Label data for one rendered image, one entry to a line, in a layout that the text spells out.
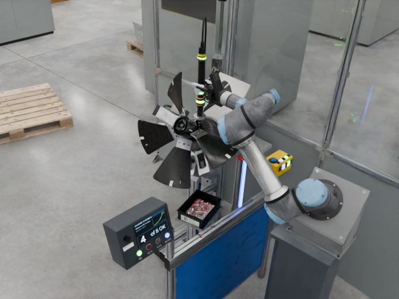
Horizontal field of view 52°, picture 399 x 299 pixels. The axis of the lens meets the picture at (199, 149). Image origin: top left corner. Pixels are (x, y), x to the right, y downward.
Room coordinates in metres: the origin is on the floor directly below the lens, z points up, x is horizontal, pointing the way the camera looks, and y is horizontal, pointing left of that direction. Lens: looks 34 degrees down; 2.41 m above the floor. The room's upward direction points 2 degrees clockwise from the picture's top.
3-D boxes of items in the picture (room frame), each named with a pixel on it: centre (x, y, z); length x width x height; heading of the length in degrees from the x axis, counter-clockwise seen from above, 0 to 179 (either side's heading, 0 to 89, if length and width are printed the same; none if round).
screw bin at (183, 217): (1.74, -0.01, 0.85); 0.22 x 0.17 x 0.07; 151
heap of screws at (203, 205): (1.74, -0.01, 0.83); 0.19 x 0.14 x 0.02; 151
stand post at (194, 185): (2.17, 0.03, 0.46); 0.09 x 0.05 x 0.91; 45
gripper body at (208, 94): (1.92, -0.07, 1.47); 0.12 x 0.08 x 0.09; 45
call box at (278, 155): (1.95, -0.46, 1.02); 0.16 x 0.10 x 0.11; 135
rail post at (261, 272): (1.98, -0.48, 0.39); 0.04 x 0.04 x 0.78; 45
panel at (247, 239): (1.67, -0.18, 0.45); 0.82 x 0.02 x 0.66; 135
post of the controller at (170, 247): (1.37, 0.12, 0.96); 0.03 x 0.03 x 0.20; 45
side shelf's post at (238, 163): (2.47, -0.30, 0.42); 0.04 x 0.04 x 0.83; 45
